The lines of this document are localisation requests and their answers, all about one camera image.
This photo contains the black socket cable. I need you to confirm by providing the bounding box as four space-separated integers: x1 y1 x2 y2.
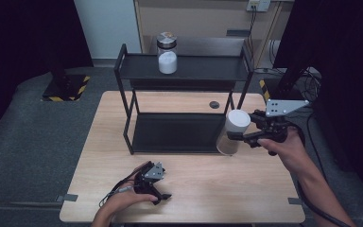
246 6 259 62

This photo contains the wooden cabinet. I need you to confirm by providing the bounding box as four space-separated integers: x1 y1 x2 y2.
133 0 296 69

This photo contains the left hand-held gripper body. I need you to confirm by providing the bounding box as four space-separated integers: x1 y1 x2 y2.
133 160 166 198

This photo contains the black stand post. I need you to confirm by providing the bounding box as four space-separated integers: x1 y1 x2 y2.
272 53 311 100
45 41 69 91

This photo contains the white wall socket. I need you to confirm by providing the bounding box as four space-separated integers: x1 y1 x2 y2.
246 0 271 13

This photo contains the white cup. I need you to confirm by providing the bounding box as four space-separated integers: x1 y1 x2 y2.
216 109 252 157

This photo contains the person's left hand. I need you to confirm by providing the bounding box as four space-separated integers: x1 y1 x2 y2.
102 161 160 219

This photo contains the striped stand base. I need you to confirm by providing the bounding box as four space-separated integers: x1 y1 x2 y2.
258 78 304 104
41 74 92 102

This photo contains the white powder jar silver lid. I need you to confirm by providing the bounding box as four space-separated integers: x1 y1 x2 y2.
156 31 179 76

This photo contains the black two-tier metal rack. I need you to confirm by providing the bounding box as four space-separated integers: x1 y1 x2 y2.
113 37 255 156

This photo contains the tangle of floor cables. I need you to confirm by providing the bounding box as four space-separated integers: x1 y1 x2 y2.
254 65 323 102

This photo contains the person's right hand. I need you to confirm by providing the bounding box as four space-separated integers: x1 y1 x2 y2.
257 126 310 182

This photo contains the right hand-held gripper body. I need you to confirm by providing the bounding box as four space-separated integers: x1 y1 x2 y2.
245 98 310 157

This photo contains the thin cable with grey plug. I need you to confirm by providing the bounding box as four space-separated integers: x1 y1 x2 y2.
98 179 137 208

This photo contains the black curtain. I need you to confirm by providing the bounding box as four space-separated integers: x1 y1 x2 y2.
0 0 95 147
273 0 363 198

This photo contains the thick black gripper cable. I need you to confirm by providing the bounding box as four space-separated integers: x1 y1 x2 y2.
291 121 353 227

